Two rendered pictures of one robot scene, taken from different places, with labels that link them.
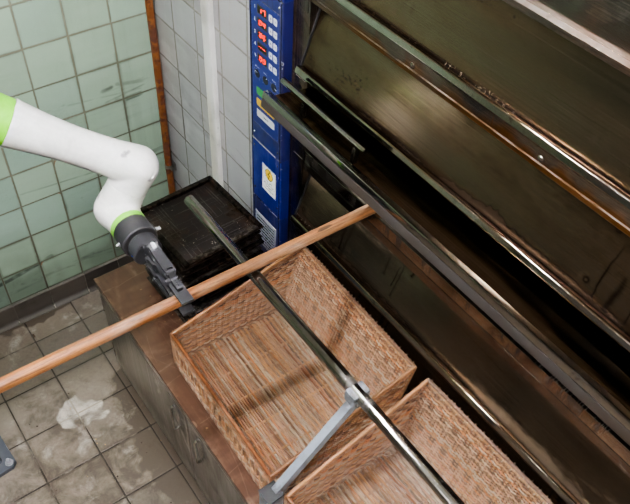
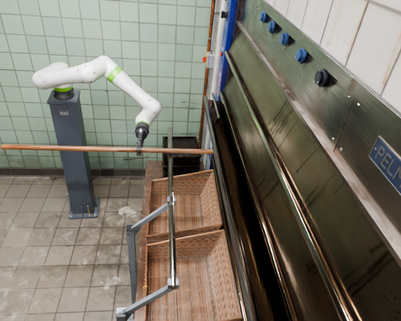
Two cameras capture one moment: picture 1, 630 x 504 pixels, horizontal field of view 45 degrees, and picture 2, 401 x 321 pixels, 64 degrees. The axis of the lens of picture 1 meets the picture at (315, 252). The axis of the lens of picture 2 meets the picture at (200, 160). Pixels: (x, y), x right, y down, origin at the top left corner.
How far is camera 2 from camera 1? 0.87 m
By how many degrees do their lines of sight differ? 25
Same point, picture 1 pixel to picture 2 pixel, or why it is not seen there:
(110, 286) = (149, 164)
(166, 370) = (146, 195)
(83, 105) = (173, 104)
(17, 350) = (122, 185)
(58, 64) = (168, 86)
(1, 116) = (114, 72)
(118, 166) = (145, 103)
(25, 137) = (119, 82)
